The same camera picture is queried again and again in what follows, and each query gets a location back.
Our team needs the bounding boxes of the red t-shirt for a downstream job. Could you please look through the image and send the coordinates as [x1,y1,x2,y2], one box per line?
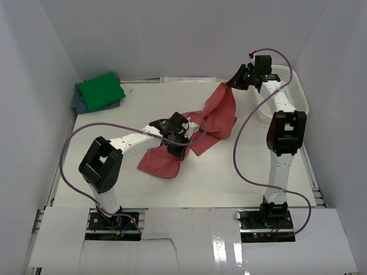
[137,83,237,179]

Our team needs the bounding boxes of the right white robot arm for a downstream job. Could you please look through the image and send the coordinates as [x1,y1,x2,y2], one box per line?
[227,53,307,229]

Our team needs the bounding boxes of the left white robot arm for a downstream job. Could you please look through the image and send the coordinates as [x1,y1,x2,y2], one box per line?
[79,112,200,229]

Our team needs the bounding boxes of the white plastic basket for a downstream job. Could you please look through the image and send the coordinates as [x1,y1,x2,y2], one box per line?
[257,65,309,124]

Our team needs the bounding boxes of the white paper sheets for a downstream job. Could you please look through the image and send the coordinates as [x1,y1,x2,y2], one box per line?
[159,77,217,84]

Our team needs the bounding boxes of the green folded t-shirt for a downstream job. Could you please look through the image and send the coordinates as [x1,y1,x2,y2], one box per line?
[77,72,126,111]

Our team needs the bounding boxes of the blue folded t-shirt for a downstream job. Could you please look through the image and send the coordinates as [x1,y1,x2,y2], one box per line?
[71,84,120,115]

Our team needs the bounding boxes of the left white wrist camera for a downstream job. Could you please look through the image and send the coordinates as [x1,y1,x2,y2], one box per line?
[182,117,200,140]

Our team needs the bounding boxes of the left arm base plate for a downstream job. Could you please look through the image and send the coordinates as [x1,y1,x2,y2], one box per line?
[85,210,141,241]

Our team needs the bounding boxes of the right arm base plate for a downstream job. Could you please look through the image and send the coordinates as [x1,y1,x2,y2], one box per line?
[234,209,296,243]

